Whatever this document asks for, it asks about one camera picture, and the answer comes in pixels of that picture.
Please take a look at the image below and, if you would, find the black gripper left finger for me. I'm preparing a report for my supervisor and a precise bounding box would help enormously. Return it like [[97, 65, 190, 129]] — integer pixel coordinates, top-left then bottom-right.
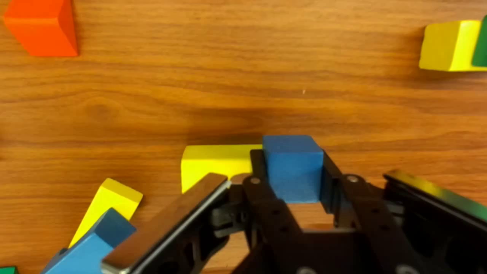
[[238, 149, 301, 274]]

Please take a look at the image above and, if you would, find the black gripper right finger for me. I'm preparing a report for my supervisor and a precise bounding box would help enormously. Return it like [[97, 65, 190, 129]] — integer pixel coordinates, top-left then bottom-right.
[[301, 155, 406, 274]]

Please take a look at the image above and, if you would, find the yellow block under blue cube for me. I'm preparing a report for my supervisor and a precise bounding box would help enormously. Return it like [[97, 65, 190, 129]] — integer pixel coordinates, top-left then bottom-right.
[[179, 144, 260, 191]]

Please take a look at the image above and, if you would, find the yellow block rear stack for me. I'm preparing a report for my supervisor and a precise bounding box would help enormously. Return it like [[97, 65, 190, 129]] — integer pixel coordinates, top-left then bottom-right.
[[68, 178, 142, 248]]

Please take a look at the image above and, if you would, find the yellow block stack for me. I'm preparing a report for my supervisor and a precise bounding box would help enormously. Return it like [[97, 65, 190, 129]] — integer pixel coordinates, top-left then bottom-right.
[[68, 178, 142, 248], [418, 19, 487, 71]]

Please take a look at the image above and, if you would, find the blue cube rear stack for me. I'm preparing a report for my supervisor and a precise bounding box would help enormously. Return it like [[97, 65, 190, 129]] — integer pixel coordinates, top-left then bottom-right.
[[40, 208, 135, 274]]

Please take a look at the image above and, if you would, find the yellow block front stack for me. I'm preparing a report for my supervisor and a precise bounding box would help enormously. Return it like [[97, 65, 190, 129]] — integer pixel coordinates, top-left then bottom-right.
[[418, 19, 487, 71]]

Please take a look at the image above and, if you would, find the green cube front stack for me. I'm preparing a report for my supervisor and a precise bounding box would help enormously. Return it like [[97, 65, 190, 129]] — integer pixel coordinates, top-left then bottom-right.
[[471, 15, 487, 66]]

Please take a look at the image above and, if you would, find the small green cube rear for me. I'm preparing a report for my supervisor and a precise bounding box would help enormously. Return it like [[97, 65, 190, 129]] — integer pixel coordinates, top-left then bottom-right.
[[0, 266, 18, 274]]

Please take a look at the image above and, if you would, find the orange cube back left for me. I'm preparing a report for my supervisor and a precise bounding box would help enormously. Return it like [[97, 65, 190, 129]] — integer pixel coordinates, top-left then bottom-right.
[[4, 0, 78, 57]]

